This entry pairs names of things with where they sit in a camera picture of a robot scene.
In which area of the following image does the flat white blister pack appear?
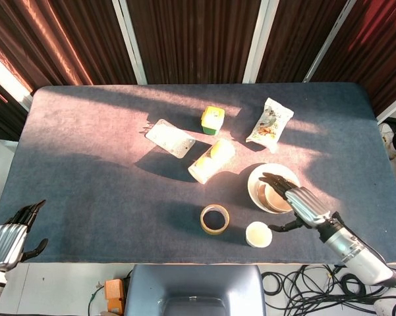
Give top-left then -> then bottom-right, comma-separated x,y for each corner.
144,118 -> 196,160

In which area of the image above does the black cable tangle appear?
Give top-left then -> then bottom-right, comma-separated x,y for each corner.
262,264 -> 396,316

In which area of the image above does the yellow packing tape roll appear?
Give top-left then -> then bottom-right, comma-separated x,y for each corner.
199,203 -> 231,236

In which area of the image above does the white paper cup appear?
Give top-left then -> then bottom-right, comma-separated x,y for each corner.
244,221 -> 273,249

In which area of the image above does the shiny red-brown curtain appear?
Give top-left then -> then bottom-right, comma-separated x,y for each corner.
0,0 -> 138,97

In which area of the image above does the white snack bag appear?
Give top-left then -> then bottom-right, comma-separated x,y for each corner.
244,97 -> 295,154

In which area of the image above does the white shoe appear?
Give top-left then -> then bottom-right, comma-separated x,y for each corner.
378,122 -> 395,153

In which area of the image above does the blue table cloth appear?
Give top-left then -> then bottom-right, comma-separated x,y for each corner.
0,82 -> 396,265

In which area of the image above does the dark brown ribbed curtain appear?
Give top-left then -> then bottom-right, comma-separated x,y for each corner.
126,0 -> 262,85
310,0 -> 396,113
256,0 -> 347,84

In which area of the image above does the white frame post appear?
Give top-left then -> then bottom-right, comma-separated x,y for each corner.
242,0 -> 279,84
111,0 -> 148,85
302,0 -> 357,83

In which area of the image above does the green container with yellow lid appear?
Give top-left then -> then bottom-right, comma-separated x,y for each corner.
200,105 -> 226,136

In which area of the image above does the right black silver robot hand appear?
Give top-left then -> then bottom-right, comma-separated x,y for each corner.
258,172 -> 334,233

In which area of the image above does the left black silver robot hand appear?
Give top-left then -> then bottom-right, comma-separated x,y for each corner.
0,199 -> 49,270

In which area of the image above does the orange box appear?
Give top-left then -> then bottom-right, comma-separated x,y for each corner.
104,278 -> 127,313

